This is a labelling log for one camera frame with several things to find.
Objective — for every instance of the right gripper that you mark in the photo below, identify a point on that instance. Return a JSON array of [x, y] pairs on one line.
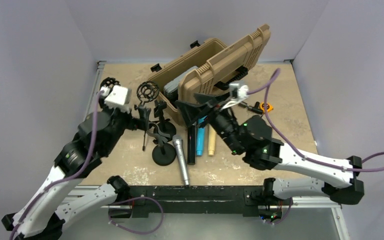
[[190, 112]]

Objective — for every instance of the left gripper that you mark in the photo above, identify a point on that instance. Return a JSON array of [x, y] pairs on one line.
[[141, 121]]

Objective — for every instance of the black microphone silver grille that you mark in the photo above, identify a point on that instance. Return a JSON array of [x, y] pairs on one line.
[[191, 145]]

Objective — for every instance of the cream microphone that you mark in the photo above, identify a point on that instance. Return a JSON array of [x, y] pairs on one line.
[[211, 141]]

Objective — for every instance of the blue microphone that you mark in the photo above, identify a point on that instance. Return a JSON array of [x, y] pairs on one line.
[[200, 138]]

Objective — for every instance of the black round base stand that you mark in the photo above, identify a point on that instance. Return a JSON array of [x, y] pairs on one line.
[[164, 124]]

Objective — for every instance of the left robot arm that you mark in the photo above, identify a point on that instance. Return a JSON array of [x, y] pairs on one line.
[[45, 217]]

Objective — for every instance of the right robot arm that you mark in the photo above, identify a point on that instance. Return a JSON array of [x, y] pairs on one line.
[[253, 141]]

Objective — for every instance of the grey foam insert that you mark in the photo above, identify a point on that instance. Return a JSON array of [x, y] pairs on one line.
[[170, 90]]

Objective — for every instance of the tan hard case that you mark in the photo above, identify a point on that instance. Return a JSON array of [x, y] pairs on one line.
[[206, 65]]

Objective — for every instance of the black silver adapter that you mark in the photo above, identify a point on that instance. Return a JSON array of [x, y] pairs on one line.
[[251, 108]]

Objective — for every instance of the orange tape measure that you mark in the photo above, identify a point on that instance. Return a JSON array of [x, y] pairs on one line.
[[266, 107]]

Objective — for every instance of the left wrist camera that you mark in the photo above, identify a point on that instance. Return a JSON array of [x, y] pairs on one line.
[[116, 97]]

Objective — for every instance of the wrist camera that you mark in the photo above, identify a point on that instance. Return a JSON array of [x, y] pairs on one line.
[[238, 92], [116, 97]]

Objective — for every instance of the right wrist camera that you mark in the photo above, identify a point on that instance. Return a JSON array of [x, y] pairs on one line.
[[238, 92]]

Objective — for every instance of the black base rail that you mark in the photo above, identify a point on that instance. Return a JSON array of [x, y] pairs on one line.
[[245, 200]]

